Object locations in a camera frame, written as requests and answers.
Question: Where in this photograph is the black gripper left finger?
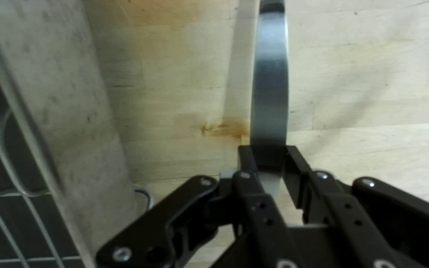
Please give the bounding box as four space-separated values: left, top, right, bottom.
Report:
94 144 301 268

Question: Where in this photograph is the metal dish drying rack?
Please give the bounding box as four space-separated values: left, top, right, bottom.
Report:
0 0 132 268

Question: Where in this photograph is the silver table knife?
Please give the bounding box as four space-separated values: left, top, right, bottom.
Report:
249 0 292 194

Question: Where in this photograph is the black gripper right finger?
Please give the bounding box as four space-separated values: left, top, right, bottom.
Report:
284 144 429 268

